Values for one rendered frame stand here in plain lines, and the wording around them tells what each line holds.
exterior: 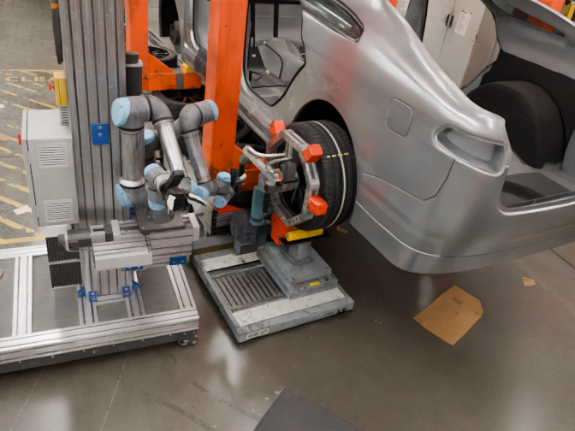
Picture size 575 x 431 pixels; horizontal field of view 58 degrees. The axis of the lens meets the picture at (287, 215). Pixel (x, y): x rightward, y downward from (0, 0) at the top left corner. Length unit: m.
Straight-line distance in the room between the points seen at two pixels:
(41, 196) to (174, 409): 1.25
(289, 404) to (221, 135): 1.66
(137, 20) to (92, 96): 2.48
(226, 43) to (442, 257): 1.66
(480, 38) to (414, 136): 5.15
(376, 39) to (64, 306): 2.19
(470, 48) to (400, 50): 4.93
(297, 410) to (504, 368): 1.57
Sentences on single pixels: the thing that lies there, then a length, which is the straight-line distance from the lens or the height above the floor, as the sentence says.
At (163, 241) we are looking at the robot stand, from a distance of 2.75.
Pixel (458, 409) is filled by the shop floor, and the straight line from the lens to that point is 3.25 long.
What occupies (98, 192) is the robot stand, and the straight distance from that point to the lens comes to 2.77.
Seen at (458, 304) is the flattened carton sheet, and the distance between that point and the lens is 3.92.
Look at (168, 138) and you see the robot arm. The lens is 2.38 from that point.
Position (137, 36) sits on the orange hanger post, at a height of 1.02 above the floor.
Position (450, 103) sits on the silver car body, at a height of 1.63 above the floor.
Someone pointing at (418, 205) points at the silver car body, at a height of 1.14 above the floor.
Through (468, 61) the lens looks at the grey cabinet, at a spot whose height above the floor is 0.68.
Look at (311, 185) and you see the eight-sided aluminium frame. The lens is 2.86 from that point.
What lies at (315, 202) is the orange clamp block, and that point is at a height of 0.88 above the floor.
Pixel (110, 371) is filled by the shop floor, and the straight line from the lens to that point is 3.07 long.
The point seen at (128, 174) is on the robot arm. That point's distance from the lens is 2.50.
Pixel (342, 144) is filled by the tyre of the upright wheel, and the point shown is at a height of 1.13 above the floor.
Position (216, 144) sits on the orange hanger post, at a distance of 3.31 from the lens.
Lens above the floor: 2.33
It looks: 32 degrees down
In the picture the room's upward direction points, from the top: 9 degrees clockwise
